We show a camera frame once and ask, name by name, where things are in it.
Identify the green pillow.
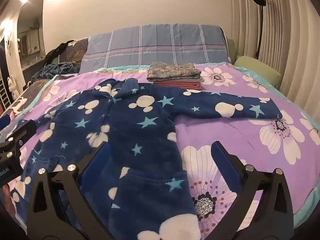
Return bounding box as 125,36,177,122
226,38,282,90

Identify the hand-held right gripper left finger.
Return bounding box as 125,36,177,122
26,142,118,240

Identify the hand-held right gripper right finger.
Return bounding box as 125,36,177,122
200,141,294,240

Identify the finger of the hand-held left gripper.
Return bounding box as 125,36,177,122
0,119,38,155

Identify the blue knitted cloth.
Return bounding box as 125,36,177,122
31,62,80,83

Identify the dark floral pillow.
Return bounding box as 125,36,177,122
59,37,89,67

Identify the black floor lamp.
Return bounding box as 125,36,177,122
252,0,267,59

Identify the purple floral blanket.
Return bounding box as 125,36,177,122
0,62,320,240

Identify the black cloth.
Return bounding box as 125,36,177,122
45,40,75,67

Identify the beige curtain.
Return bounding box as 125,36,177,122
229,0,320,100

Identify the grey folded cloth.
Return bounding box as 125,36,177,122
153,78,205,83

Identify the blue star fleece pajama top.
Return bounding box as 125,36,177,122
10,78,283,240

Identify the white cat figurine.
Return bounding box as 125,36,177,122
6,76,20,100

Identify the floral folded cloth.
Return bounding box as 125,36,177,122
146,62,202,82

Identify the red folded cloth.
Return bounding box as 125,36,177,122
152,81,204,91

